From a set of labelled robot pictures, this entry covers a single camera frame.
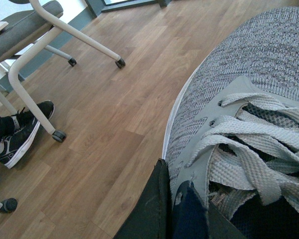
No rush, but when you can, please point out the black white sneaker on foot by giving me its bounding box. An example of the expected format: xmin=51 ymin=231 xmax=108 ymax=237
xmin=0 ymin=117 xmax=41 ymax=169

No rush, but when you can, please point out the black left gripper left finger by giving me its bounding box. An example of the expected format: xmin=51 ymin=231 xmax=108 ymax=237
xmin=114 ymin=159 xmax=171 ymax=239

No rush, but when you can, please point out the white frame grey office chair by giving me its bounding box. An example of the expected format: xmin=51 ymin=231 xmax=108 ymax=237
xmin=0 ymin=0 xmax=125 ymax=142

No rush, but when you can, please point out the grey knit sneaker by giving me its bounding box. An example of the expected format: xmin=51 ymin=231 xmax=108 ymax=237
xmin=162 ymin=6 xmax=299 ymax=239

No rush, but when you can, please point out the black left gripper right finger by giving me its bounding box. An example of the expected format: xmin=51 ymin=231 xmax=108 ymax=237
xmin=208 ymin=201 xmax=246 ymax=239

